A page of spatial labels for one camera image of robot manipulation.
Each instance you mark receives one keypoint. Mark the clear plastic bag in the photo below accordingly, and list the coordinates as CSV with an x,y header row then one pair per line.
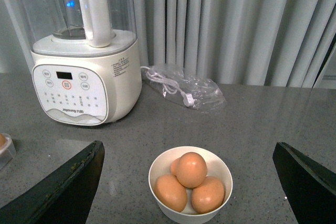
x,y
187,90

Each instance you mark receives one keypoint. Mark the white blender machine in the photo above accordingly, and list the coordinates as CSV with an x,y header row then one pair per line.
x,y
86,58

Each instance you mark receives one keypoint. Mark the brown egg front left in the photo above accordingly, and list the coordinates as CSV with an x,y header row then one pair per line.
x,y
170,192

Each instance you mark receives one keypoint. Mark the grey curtain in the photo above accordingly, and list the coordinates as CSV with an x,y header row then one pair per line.
x,y
279,43

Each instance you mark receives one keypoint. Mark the white bowl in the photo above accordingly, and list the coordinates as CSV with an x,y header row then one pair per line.
x,y
216,168

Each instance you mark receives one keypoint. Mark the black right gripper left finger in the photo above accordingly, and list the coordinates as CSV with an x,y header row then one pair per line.
x,y
65,195

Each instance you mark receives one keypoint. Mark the clear plastic egg box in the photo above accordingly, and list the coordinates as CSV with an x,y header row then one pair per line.
x,y
8,152

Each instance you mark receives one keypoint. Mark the brown egg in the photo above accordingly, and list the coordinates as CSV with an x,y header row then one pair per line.
x,y
208,196
191,170
3,141
170,192

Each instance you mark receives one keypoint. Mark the brown egg front right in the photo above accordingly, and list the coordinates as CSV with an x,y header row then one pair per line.
x,y
208,196

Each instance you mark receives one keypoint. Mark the brown egg top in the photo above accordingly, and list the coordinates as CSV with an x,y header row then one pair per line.
x,y
191,170

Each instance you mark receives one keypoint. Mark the brown egg back hidden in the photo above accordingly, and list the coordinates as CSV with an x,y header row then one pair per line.
x,y
173,167

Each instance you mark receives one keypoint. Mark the brown egg in box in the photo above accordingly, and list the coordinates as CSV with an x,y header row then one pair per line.
x,y
3,141

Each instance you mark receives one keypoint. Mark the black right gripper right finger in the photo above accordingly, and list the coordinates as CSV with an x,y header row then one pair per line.
x,y
309,186

